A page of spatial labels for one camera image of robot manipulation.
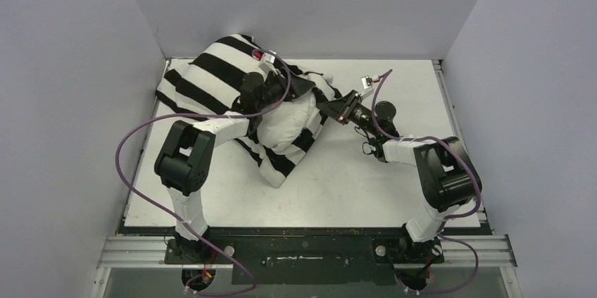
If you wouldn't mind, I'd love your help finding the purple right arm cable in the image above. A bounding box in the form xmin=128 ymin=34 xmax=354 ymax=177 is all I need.
xmin=367 ymin=68 xmax=486 ymax=241

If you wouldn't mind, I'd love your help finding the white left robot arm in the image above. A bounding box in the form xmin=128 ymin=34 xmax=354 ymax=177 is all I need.
xmin=154 ymin=71 xmax=294 ymax=263

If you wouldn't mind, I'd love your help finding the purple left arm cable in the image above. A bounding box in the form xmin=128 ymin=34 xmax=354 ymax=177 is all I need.
xmin=113 ymin=49 xmax=294 ymax=298

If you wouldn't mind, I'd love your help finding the white pillow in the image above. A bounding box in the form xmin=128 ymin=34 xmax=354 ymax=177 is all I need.
xmin=256 ymin=72 xmax=340 ymax=154

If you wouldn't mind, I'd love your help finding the black metal base rail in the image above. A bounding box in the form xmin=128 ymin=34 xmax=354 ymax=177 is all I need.
xmin=99 ymin=228 xmax=517 ymax=292

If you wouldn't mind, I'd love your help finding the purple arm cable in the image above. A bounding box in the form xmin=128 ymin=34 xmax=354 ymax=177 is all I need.
xmin=113 ymin=49 xmax=294 ymax=298
xmin=367 ymin=68 xmax=486 ymax=241

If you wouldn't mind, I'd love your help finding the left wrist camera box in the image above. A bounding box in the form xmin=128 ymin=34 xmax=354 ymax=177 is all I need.
xmin=251 ymin=49 xmax=277 ymax=71

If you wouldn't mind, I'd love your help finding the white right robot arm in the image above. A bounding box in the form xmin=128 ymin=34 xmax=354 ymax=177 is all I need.
xmin=317 ymin=90 xmax=482 ymax=261

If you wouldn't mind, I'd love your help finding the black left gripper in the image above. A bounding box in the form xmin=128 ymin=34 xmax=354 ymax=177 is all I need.
xmin=256 ymin=67 xmax=314 ymax=111

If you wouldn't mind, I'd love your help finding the black white striped pillowcase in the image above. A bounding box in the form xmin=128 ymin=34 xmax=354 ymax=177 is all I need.
xmin=156 ymin=34 xmax=322 ymax=188

